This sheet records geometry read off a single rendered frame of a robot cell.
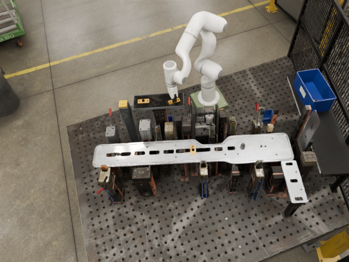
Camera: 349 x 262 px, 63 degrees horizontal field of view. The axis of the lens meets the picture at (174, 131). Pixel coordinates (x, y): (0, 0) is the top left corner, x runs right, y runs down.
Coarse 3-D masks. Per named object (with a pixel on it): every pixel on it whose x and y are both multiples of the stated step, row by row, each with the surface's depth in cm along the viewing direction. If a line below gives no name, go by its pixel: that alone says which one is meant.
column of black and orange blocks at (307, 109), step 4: (304, 108) 189; (308, 108) 187; (304, 112) 190; (308, 112) 189; (300, 116) 198; (304, 116) 192; (300, 120) 197; (304, 120) 196; (300, 124) 200; (304, 124) 199; (296, 128) 207; (300, 128) 204; (296, 132) 207; (300, 132) 207; (292, 136) 216; (296, 136) 212; (292, 140) 216; (292, 144) 220; (292, 148) 225
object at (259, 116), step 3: (261, 108) 188; (258, 111) 190; (261, 111) 186; (258, 114) 191; (261, 114) 187; (258, 117) 193; (261, 117) 194; (258, 120) 195; (261, 120) 195; (261, 123) 197
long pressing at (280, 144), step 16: (112, 144) 207; (128, 144) 206; (144, 144) 205; (160, 144) 204; (176, 144) 203; (192, 144) 202; (208, 144) 200; (224, 144) 199; (240, 144) 198; (256, 144) 197; (272, 144) 196; (288, 144) 195; (96, 160) 200; (112, 160) 199; (128, 160) 198; (144, 160) 197; (160, 160) 196; (176, 160) 195; (192, 160) 194; (208, 160) 193; (224, 160) 192; (240, 160) 191; (256, 160) 190; (272, 160) 190; (288, 160) 189
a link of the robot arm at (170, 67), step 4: (164, 64) 178; (168, 64) 177; (172, 64) 177; (176, 64) 178; (164, 68) 177; (168, 68) 176; (172, 68) 176; (176, 68) 178; (164, 72) 180; (168, 72) 177; (172, 72) 177; (168, 76) 180; (172, 76) 178; (168, 80) 183; (172, 80) 180
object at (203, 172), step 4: (200, 168) 185; (204, 168) 185; (200, 172) 183; (204, 172) 183; (200, 176) 184; (204, 176) 183; (200, 180) 189; (204, 180) 189; (200, 184) 195; (204, 184) 195; (200, 188) 201; (204, 188) 201; (200, 192) 205; (204, 192) 205; (208, 192) 211; (200, 196) 210; (204, 196) 210; (208, 196) 209
